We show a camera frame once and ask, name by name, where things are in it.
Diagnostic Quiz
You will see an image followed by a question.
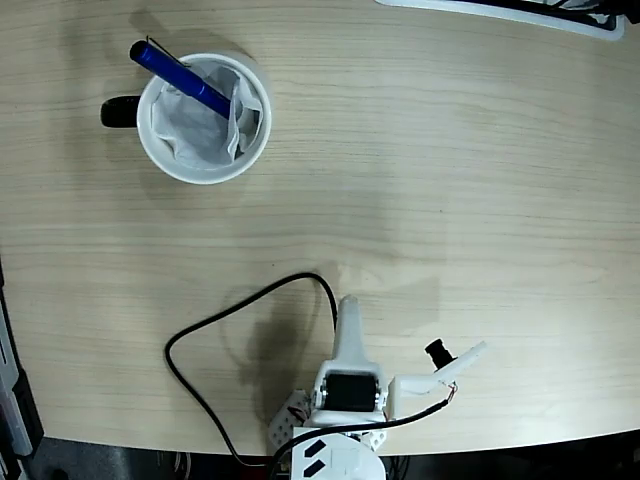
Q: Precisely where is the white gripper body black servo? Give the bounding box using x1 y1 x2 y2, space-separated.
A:
308 359 391 427

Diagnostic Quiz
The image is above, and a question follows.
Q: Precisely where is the blue pen with metal clip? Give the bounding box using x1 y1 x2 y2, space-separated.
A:
128 35 236 121

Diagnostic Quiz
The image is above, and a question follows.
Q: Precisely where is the crumpled white tissue paper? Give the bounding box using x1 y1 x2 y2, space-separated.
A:
149 64 265 169

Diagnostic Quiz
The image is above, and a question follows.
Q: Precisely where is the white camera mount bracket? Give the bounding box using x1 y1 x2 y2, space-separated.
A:
388 341 489 421

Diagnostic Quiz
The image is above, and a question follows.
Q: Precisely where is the black camera cable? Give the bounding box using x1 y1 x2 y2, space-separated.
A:
163 271 457 471

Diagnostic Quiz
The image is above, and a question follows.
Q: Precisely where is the black camera module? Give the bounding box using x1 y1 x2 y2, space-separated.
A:
424 337 459 372

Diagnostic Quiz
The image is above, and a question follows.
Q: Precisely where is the white mug with black handle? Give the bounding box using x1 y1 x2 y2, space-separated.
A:
99 53 274 185

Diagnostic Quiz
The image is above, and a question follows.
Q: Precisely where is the black block beside rail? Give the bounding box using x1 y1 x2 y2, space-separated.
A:
14 369 46 454

